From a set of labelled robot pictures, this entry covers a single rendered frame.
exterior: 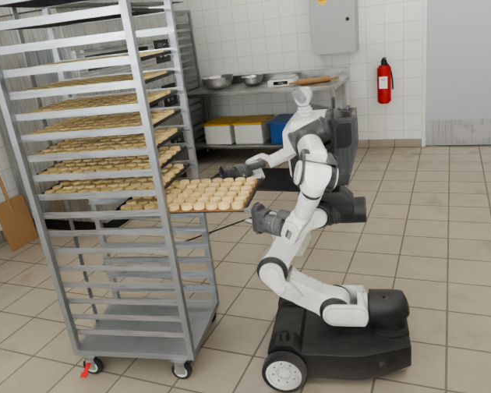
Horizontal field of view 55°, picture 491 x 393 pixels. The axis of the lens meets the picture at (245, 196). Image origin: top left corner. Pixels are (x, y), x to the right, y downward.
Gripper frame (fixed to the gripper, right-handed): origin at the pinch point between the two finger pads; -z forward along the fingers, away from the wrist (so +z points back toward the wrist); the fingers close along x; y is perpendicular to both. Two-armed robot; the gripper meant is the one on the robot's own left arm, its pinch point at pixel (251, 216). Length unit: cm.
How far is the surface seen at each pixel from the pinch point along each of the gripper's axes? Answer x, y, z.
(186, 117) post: 31, -20, -59
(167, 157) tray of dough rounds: 18, -1, -52
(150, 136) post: 33, 17, -34
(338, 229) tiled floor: -88, -158, -71
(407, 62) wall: 7, -389, -133
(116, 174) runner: 18, 26, -52
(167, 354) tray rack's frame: -72, 24, -43
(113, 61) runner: 63, 21, -45
